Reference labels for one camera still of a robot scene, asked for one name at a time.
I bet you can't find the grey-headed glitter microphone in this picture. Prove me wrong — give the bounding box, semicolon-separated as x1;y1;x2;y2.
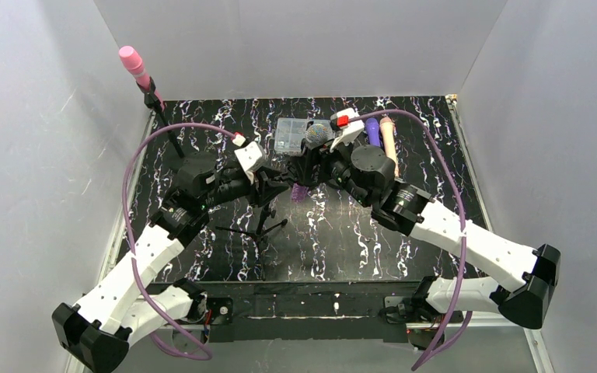
290;122;333;204

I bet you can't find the black tripod microphone stand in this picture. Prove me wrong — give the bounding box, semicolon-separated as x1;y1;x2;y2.
215;178;288;281

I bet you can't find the purple microphone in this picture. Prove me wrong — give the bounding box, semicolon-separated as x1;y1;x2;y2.
365;117;382;147

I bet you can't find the beige microphone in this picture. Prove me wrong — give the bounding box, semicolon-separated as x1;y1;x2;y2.
379;117;400;177

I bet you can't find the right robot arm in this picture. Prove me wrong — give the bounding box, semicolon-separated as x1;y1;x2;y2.
288;145;561;329

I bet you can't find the black round-base stand for pink microphone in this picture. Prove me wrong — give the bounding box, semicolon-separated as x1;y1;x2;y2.
142;77;191;173

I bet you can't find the pink microphone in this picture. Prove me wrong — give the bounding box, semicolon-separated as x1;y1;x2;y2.
118;46;165;110

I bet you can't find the clear plastic screw box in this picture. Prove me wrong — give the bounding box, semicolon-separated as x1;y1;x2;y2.
274;117;309;156

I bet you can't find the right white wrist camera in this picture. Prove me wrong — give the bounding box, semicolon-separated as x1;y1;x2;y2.
330;108;365;152

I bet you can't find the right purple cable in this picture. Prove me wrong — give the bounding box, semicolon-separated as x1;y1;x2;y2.
350;109;473;371

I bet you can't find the purple cable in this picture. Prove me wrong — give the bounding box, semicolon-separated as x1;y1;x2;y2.
350;109;473;371
121;122;238;361

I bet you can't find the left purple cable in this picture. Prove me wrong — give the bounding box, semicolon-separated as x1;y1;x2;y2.
121;122;238;361

